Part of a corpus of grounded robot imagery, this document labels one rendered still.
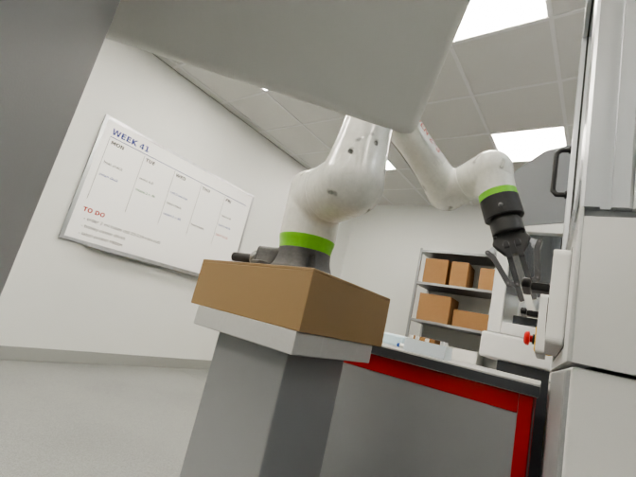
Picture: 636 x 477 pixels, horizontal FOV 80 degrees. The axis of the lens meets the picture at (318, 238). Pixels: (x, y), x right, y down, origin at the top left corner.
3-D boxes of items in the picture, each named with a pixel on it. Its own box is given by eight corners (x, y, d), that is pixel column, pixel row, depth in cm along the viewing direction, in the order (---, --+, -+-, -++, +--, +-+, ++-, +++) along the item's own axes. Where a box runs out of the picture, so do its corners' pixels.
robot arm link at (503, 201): (477, 197, 94) (517, 185, 90) (483, 213, 104) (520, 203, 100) (483, 219, 92) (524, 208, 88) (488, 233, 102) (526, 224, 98)
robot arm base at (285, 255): (214, 262, 88) (220, 238, 89) (251, 275, 100) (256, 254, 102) (314, 274, 76) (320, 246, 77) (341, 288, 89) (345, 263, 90)
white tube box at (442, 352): (402, 349, 115) (404, 337, 116) (411, 351, 122) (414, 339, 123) (444, 360, 108) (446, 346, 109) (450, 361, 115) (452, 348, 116)
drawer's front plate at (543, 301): (534, 352, 69) (540, 292, 71) (536, 358, 92) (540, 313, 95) (545, 355, 68) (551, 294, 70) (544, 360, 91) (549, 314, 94)
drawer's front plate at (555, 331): (544, 343, 42) (554, 247, 44) (543, 354, 66) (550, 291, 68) (563, 346, 41) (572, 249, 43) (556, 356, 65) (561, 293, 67)
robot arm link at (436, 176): (396, 95, 95) (409, 83, 103) (362, 119, 103) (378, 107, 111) (472, 208, 102) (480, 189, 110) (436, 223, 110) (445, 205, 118)
